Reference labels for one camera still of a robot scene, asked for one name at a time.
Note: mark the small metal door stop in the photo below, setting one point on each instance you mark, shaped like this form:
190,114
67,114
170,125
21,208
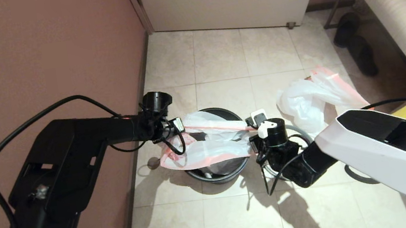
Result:
290,24

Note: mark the black slipper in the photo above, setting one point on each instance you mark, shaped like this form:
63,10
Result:
363,56
345,27

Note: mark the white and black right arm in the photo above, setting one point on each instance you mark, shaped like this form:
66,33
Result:
382,148

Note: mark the white paper scrap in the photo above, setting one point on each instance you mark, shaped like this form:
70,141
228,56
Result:
207,175

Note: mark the round metal floor drain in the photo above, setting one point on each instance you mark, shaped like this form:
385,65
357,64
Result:
153,163

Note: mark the new white red-print plastic bag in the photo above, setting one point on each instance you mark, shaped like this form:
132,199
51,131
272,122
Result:
215,144

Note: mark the grey metal bench leg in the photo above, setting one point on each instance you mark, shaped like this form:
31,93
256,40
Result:
335,4

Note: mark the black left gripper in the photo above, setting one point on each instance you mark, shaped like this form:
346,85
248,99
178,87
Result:
161,129

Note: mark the beige door frame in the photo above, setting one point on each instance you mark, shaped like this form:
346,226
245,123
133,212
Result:
138,7

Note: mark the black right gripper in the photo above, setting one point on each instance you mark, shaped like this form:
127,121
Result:
276,155

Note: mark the used white red-print trash bag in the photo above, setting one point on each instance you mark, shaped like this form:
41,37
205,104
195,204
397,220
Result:
305,103

